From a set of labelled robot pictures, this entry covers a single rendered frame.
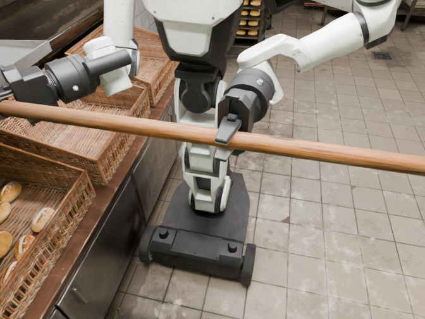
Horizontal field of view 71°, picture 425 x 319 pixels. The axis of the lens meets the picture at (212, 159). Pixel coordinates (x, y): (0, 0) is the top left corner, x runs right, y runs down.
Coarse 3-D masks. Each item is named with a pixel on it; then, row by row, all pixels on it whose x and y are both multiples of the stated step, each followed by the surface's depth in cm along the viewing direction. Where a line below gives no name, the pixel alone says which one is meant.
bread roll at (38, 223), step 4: (44, 208) 110; (48, 208) 111; (40, 212) 108; (44, 212) 109; (48, 212) 110; (52, 212) 111; (36, 216) 107; (40, 216) 107; (44, 216) 108; (48, 216) 109; (32, 220) 107; (36, 220) 106; (40, 220) 107; (44, 220) 108; (32, 224) 106; (36, 224) 106; (40, 224) 107; (44, 224) 108; (32, 228) 107; (36, 228) 106; (40, 228) 107
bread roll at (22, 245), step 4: (24, 236) 102; (28, 236) 102; (32, 236) 104; (20, 240) 100; (24, 240) 100; (28, 240) 101; (32, 240) 102; (16, 244) 100; (20, 244) 99; (24, 244) 99; (28, 244) 100; (16, 248) 99; (20, 248) 98; (24, 248) 99; (16, 252) 98; (20, 252) 98; (24, 252) 98; (16, 256) 98; (20, 256) 98
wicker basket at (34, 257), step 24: (0, 144) 110; (0, 168) 121; (24, 168) 118; (48, 168) 115; (72, 168) 111; (24, 192) 122; (48, 192) 123; (72, 192) 105; (24, 216) 114; (72, 216) 113; (48, 240) 96; (0, 264) 100; (24, 264) 86; (48, 264) 97; (0, 288) 80; (24, 288) 88; (0, 312) 80; (24, 312) 89
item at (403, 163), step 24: (48, 120) 54; (72, 120) 53; (96, 120) 52; (120, 120) 51; (144, 120) 51; (216, 144) 49; (240, 144) 48; (264, 144) 47; (288, 144) 47; (312, 144) 46; (384, 168) 45; (408, 168) 44
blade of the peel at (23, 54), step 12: (0, 48) 79; (12, 48) 79; (24, 48) 79; (36, 48) 73; (48, 48) 77; (0, 60) 74; (12, 60) 74; (24, 60) 70; (36, 60) 74; (0, 72) 64; (0, 84) 65
